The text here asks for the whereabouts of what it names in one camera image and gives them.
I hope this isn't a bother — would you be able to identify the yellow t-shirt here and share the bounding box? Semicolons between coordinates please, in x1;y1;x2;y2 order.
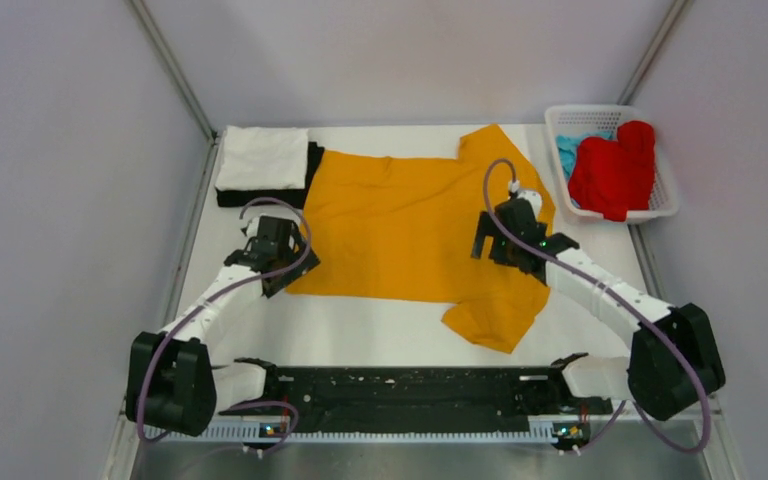
289;125;555;353

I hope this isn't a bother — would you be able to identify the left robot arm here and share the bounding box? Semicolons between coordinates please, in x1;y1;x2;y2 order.
125;215;319;436

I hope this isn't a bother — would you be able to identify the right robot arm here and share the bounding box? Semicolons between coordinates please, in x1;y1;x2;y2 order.
471;196;725;421

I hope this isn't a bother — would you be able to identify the black folded t-shirt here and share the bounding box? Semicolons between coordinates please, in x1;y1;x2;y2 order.
215;141;326;209

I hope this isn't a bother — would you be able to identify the white folded t-shirt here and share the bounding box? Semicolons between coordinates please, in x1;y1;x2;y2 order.
214;125;309;191

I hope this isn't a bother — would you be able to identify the light blue t-shirt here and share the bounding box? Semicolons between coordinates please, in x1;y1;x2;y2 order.
555;131;614;181

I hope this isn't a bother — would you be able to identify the red t-shirt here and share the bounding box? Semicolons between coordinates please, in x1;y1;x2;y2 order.
568;120;656;222

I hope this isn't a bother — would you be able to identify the white plastic laundry basket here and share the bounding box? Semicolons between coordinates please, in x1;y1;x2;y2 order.
544;104;679;224

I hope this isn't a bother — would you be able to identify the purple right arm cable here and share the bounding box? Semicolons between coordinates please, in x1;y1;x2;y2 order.
481;158;714;456

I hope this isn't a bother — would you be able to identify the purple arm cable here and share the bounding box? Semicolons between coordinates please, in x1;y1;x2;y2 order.
135;196;312;458
481;158;714;456

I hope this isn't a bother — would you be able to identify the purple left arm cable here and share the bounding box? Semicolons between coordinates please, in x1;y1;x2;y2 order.
135;196;312;458

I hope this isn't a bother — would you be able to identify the white slotted cable duct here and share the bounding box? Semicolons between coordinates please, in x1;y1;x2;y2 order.
165;420;585;444

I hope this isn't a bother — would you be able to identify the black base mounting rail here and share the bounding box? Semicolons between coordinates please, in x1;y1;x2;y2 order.
255;366;613;434

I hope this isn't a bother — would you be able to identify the aluminium frame post right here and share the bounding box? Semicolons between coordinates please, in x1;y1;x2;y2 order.
616;0;695;105

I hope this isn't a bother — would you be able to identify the aluminium frame post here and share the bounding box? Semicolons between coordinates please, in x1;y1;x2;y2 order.
124;0;216;141
616;0;695;105

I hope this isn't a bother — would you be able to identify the aluminium frame post left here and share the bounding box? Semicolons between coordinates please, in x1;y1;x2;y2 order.
124;0;216;141

